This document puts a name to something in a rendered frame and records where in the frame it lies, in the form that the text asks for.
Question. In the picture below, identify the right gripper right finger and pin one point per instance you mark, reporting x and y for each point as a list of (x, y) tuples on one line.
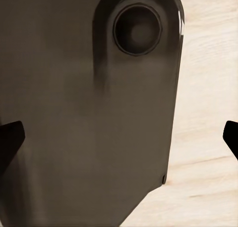
[(230, 136)]

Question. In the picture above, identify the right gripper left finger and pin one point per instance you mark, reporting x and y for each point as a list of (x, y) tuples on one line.
[(12, 136)]

